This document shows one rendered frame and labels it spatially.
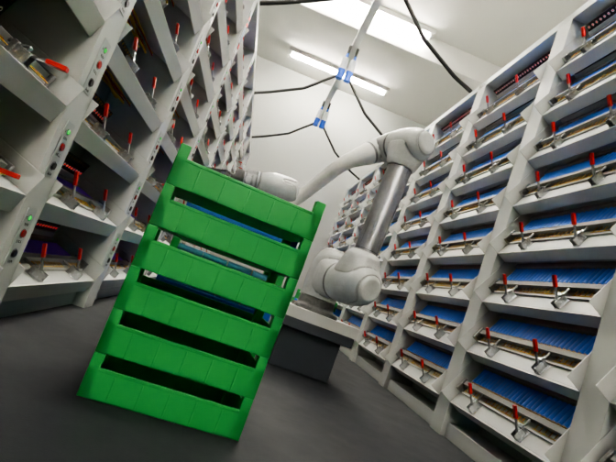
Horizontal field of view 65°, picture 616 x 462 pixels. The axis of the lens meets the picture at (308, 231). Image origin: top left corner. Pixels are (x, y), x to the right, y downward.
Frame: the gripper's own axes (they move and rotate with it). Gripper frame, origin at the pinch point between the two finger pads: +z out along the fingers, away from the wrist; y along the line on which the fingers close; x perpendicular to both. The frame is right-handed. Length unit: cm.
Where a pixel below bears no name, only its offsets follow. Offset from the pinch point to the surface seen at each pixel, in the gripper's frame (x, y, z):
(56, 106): 10, 89, 14
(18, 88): 12, 102, 15
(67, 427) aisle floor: 61, 110, -8
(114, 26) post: -12, 82, 10
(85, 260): 41, 16, 25
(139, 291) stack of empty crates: 41, 96, -10
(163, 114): -13.9, 16.4, 10.9
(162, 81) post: -25.5, 16.2, 13.8
